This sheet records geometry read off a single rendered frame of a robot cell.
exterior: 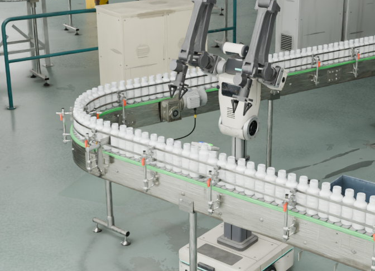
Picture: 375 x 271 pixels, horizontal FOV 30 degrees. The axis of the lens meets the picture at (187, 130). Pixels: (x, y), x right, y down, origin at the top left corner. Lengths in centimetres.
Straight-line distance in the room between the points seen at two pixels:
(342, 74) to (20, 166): 302
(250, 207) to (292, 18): 616
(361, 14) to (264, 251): 616
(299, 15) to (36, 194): 472
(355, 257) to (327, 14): 671
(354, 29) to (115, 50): 390
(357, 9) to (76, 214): 578
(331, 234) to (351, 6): 696
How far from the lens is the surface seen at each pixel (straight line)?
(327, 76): 603
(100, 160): 408
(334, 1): 979
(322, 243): 336
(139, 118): 500
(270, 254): 454
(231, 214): 361
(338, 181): 392
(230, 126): 424
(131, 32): 744
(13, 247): 528
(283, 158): 664
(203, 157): 364
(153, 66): 765
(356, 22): 1016
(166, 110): 498
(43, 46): 1008
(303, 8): 942
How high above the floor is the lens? 251
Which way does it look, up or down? 20 degrees down
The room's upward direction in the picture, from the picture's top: 1 degrees counter-clockwise
